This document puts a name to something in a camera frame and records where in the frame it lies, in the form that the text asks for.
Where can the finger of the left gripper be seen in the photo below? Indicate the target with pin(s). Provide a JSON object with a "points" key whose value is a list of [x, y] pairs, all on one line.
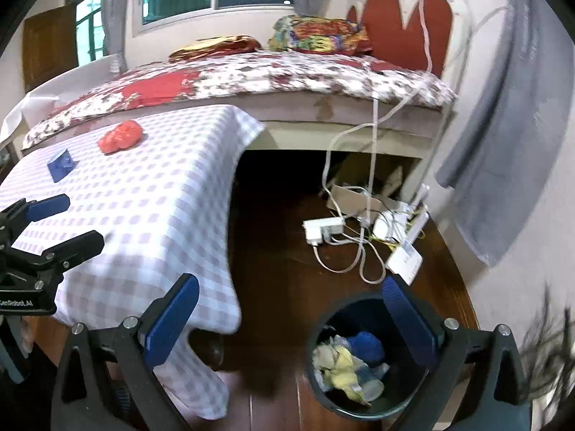
{"points": [[73, 252], [16, 217]]}

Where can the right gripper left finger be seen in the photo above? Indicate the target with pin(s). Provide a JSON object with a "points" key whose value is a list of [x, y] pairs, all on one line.
{"points": [[106, 377]]}

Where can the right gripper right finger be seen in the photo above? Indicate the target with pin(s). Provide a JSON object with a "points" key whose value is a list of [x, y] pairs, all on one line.
{"points": [[495, 398]]}

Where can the blue paper cup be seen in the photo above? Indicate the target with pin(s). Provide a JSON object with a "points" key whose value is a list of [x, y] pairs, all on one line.
{"points": [[61, 165]]}

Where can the light blue face mask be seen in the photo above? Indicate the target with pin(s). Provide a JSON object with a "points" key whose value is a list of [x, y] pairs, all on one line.
{"points": [[370, 381]]}

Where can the blue cloth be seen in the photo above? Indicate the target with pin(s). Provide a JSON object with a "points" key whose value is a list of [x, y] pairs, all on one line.
{"points": [[367, 347]]}

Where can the yellow cloth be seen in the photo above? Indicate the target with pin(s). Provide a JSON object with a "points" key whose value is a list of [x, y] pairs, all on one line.
{"points": [[343, 375]]}

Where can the beige cloth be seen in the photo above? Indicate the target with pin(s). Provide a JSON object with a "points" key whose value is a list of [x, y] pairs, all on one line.
{"points": [[324, 357]]}

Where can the black trash bin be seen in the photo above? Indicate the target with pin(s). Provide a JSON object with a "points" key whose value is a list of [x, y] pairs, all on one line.
{"points": [[364, 313]]}

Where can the white sheet covered furniture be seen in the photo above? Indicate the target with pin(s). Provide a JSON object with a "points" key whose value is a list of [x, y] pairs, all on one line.
{"points": [[39, 103]]}

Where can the pink checkered tablecloth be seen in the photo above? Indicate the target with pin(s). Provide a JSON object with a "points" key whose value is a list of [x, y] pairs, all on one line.
{"points": [[162, 208]]}

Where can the red plastic bag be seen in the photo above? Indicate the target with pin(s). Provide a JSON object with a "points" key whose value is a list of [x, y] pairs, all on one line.
{"points": [[124, 136]]}

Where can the white router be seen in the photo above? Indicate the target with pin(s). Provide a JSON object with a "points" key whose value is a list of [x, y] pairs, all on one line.
{"points": [[405, 261]]}

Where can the brown wooden door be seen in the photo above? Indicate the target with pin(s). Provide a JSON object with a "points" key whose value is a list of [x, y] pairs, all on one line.
{"points": [[49, 45]]}

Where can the white power strip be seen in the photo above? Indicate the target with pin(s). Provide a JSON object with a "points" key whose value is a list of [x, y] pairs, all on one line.
{"points": [[321, 230]]}

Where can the cardboard box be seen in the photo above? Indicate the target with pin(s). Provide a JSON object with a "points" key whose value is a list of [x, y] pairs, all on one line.
{"points": [[353, 201]]}

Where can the floral red bedspread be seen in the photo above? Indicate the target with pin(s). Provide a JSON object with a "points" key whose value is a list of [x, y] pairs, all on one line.
{"points": [[259, 72]]}

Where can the grey curtain left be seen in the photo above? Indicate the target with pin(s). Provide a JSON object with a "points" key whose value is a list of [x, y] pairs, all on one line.
{"points": [[114, 16]]}

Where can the folded yellow red blanket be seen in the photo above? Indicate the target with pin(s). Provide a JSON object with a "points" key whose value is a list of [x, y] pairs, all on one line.
{"points": [[215, 46]]}

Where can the colourful patterned pillow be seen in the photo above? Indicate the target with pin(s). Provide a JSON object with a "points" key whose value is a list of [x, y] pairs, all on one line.
{"points": [[319, 36]]}

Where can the grey curtain near wall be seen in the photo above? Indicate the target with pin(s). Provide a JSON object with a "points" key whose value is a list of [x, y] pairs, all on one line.
{"points": [[503, 158]]}

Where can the bed frame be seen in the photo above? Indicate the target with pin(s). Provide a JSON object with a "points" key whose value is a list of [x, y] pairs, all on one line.
{"points": [[300, 121]]}

